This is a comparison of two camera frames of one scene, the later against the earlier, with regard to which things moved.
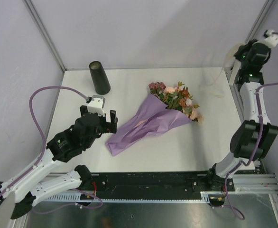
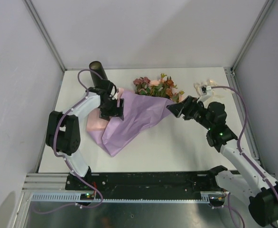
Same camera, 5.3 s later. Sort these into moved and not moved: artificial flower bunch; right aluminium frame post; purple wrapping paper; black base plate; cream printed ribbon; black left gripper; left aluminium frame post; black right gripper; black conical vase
Moved: artificial flower bunch; black left gripper; black right gripper; cream printed ribbon; purple wrapping paper
Not moved: black conical vase; black base plate; right aluminium frame post; left aluminium frame post
